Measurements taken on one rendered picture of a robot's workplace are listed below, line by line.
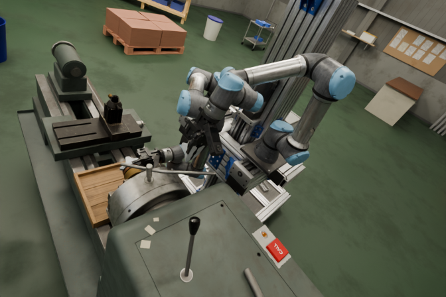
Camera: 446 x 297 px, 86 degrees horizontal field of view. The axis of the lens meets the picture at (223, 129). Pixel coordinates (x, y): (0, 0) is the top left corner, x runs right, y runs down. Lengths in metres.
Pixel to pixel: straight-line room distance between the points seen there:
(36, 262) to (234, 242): 1.58
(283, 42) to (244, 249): 1.07
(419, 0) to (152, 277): 10.71
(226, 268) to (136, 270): 0.26
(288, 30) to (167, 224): 1.13
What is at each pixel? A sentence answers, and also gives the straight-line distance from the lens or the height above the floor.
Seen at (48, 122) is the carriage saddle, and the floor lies 0.93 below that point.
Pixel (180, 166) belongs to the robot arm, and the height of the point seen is 1.01.
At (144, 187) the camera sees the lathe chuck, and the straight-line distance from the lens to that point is 0.94.
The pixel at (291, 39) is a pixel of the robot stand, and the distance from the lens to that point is 1.42.
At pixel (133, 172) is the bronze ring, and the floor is 1.12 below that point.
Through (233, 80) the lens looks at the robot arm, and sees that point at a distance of 0.76.
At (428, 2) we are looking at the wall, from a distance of 10.84.
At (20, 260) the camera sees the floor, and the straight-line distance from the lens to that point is 2.21.
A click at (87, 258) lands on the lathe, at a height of 0.54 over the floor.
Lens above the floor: 1.97
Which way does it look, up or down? 34 degrees down
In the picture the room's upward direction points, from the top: 25 degrees clockwise
